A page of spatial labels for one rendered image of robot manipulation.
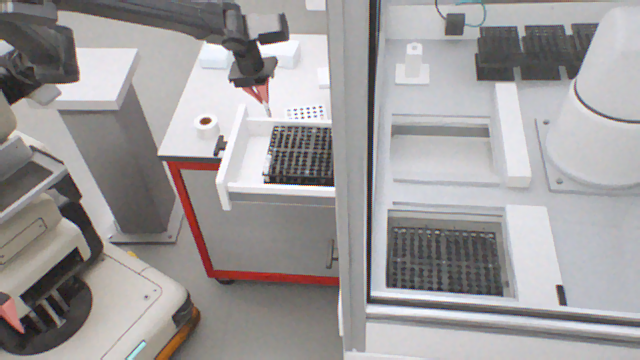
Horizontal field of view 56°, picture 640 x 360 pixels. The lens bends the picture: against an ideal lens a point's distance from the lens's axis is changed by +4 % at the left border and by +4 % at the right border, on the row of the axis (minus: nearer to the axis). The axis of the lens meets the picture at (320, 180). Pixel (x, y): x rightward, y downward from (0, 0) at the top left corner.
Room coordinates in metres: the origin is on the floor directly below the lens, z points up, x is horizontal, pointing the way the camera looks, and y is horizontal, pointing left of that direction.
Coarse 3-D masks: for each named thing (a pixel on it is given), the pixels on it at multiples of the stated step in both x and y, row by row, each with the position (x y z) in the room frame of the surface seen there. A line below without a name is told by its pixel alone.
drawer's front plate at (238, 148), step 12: (240, 108) 1.19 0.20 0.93; (240, 120) 1.15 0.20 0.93; (240, 132) 1.12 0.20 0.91; (228, 144) 1.06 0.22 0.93; (240, 144) 1.10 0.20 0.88; (228, 156) 1.01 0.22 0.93; (240, 156) 1.08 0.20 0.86; (228, 168) 0.98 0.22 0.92; (216, 180) 0.94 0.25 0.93; (228, 180) 0.97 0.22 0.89; (228, 192) 0.95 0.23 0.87; (228, 204) 0.93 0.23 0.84
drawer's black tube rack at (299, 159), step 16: (288, 128) 1.13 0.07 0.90; (304, 128) 1.13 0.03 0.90; (320, 128) 1.12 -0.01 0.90; (288, 144) 1.07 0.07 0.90; (304, 144) 1.07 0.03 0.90; (320, 144) 1.06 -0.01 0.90; (288, 160) 1.01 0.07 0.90; (304, 160) 1.01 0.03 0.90; (320, 160) 1.00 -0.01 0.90; (272, 176) 0.98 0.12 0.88; (288, 176) 0.96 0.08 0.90; (304, 176) 0.95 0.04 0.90; (320, 176) 0.95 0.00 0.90
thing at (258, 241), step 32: (320, 64) 1.59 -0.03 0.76; (192, 96) 1.47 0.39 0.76; (224, 96) 1.46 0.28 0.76; (288, 96) 1.43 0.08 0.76; (320, 96) 1.42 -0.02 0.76; (192, 128) 1.32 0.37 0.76; (224, 128) 1.31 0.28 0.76; (160, 160) 1.22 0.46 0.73; (192, 160) 1.20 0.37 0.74; (192, 192) 1.22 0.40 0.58; (192, 224) 1.22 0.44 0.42; (224, 224) 1.21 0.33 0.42; (256, 224) 1.19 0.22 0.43; (288, 224) 1.17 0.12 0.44; (320, 224) 1.16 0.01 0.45; (224, 256) 1.22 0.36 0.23; (256, 256) 1.20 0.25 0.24; (288, 256) 1.18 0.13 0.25; (320, 256) 1.16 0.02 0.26
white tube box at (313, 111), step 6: (288, 108) 1.33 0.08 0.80; (294, 108) 1.33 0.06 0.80; (300, 108) 1.33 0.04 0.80; (306, 108) 1.33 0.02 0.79; (312, 108) 1.33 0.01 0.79; (318, 108) 1.32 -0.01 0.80; (324, 108) 1.32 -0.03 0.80; (294, 114) 1.31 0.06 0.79; (300, 114) 1.30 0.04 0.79; (306, 114) 1.30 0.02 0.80; (312, 114) 1.30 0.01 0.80; (318, 114) 1.29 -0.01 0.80; (324, 114) 1.29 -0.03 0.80
